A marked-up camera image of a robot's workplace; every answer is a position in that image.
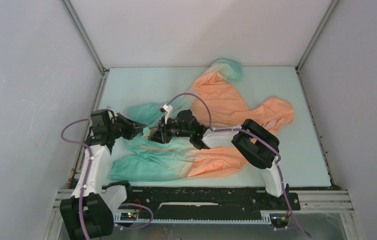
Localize light foam table mat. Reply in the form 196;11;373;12
97;66;331;188

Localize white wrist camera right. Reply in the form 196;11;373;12
159;103;173;125

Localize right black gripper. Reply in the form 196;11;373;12
148;116;192;145

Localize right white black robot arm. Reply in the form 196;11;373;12
148;110;290;209

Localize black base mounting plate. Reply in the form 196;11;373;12
126;186;301;223

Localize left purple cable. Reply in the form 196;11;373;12
60;118;155;240

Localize aluminium frame rail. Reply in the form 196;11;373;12
42;188;365;240

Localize teal and orange gradient jacket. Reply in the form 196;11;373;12
107;58;294;182

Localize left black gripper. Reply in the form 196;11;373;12
107;113;147;141

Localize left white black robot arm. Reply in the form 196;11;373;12
59;109;146;240

